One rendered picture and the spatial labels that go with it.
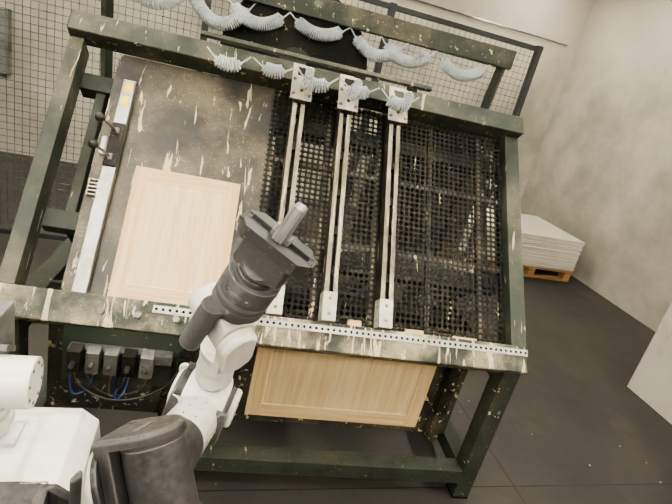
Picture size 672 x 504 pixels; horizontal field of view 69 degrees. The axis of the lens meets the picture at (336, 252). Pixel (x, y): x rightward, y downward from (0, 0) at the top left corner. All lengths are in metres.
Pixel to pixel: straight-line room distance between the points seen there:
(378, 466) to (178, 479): 1.90
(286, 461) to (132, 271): 1.11
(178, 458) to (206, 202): 1.55
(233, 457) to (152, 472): 1.70
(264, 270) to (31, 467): 0.38
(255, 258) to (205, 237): 1.43
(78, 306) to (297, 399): 1.10
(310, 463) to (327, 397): 0.31
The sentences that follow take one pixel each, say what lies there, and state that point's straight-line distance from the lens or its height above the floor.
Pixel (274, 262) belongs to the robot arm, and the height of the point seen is 1.63.
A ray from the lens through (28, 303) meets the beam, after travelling 2.12.
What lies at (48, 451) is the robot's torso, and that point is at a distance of 0.78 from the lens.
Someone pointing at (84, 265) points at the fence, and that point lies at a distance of 2.12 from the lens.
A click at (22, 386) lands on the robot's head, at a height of 1.46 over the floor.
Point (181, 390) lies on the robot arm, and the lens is 1.02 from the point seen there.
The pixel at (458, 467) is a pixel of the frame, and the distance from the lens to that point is 2.79.
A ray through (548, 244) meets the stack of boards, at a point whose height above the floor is 0.46.
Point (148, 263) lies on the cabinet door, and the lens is 2.11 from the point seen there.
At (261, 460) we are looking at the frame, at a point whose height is 0.18.
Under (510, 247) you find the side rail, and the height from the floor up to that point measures 1.28.
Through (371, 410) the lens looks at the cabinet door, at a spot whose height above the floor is 0.33.
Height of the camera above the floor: 1.91
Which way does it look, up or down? 20 degrees down
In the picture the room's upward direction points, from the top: 14 degrees clockwise
